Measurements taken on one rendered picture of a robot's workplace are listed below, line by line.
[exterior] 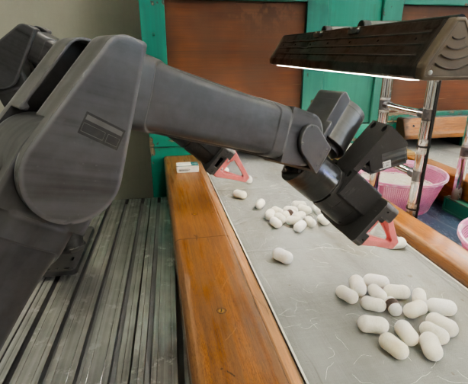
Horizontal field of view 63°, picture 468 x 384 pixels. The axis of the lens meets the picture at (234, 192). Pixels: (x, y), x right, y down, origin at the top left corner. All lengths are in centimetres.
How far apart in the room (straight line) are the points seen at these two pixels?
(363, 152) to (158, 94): 29
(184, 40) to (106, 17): 85
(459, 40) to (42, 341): 68
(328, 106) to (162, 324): 41
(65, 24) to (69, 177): 180
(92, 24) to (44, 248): 178
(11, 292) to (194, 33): 102
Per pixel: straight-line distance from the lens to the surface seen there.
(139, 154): 206
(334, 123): 49
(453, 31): 54
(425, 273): 69
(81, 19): 203
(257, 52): 125
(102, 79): 26
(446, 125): 153
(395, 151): 53
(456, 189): 113
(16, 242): 27
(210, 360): 45
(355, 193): 49
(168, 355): 60
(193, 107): 32
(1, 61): 78
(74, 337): 66
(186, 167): 104
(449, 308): 60
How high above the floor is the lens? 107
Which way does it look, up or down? 20 degrees down
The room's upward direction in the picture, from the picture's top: straight up
